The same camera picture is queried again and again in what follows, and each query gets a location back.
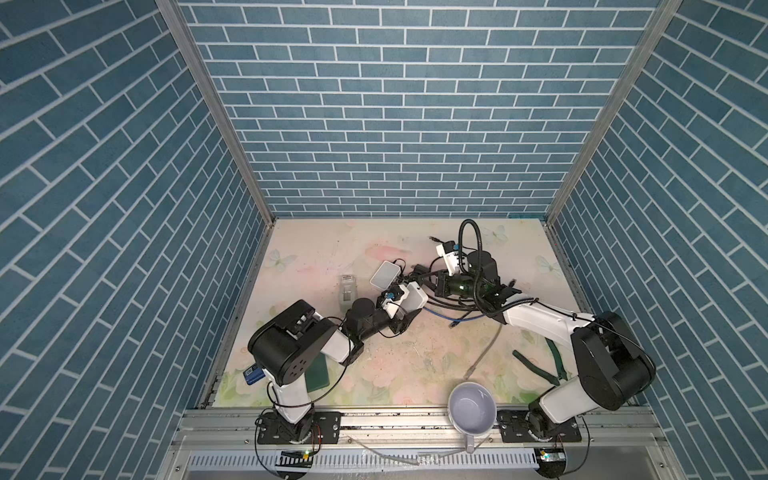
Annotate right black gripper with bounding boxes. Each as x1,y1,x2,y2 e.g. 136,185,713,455
418,269,483,302

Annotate black thick cable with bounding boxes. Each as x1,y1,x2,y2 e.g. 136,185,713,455
419,236,499,319

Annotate black power adapter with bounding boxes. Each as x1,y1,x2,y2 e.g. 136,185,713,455
409,264,431,282

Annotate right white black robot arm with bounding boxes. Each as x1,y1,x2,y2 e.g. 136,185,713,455
431,242,656,434

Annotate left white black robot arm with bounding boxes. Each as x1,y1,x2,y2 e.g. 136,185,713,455
248,295,426,425

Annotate lavender mug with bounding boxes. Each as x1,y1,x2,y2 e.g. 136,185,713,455
448,381,497,454

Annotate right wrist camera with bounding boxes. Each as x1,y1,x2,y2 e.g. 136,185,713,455
436,241,466,276

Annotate green network switch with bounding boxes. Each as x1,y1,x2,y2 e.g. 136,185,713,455
304,353,330,392

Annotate grey ethernet cable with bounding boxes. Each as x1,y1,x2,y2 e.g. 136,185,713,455
463,320,505,382

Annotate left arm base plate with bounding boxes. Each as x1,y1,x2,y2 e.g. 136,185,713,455
255,410,342,445

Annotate green handled pliers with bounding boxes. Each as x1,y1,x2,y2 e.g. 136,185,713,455
512,338,568,387

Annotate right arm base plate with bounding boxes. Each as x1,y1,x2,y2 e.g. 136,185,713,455
497,409,582,443

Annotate aluminium frame rail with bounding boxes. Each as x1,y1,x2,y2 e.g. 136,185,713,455
157,407,684,479

